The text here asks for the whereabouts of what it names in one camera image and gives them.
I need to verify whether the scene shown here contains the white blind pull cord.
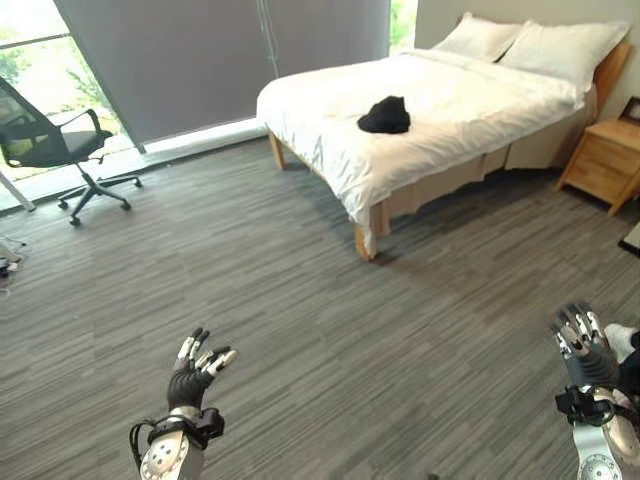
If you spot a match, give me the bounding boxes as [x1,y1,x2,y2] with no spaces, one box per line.
[255,0,279,79]

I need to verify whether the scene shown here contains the cables and power strip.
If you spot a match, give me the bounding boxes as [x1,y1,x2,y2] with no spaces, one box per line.
[0,234,27,297]

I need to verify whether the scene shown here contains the white desk leg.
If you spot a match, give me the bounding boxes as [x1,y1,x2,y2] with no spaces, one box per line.
[0,168,37,213]

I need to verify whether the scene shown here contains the person's foot in white shoe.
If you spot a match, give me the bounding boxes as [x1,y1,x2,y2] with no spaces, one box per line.
[603,322,640,366]

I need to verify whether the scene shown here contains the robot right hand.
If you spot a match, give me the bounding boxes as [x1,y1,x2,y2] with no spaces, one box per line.
[550,301,622,389]

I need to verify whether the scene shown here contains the black mesh office chair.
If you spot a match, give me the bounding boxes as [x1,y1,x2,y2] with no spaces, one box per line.
[0,75,144,227]

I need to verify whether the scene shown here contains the grey roller blind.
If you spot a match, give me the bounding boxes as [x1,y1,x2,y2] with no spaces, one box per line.
[52,0,392,154]

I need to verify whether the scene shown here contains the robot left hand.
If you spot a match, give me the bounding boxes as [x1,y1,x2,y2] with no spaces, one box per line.
[166,326,239,413]

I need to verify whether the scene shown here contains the wooden bed with white sheet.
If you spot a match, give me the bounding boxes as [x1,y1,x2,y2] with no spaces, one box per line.
[255,42,632,262]

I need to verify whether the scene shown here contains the white pillow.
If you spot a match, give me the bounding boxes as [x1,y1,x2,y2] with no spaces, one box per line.
[498,19,631,85]
[432,11,524,63]

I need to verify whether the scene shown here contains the wooden nightstand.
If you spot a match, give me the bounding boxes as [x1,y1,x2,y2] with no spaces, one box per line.
[556,117,640,217]

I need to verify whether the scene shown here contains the black bundled clothes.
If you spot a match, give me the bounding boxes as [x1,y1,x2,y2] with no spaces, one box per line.
[356,95,412,135]

